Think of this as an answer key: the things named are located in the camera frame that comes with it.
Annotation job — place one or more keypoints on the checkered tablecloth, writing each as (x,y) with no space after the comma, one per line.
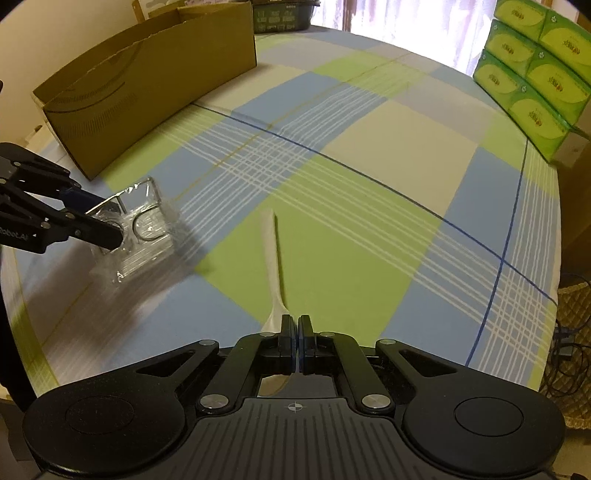
(408,206)

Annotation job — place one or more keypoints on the clear plastic wire package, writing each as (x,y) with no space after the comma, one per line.
(151,230)

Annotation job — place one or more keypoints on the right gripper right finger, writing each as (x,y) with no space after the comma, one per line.
(340,357)

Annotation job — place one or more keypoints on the brown cardboard box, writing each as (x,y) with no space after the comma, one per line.
(108,98)

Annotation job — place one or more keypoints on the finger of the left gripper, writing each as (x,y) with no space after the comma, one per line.
(63,225)
(33,174)

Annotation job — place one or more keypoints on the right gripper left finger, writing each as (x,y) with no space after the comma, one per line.
(258,361)

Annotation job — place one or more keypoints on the beige plastic spoon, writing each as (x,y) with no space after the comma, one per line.
(272,295)

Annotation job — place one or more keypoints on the black instant noodle bowl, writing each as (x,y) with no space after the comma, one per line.
(282,16)

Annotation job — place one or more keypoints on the green tissue pack stack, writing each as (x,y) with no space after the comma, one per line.
(536,66)

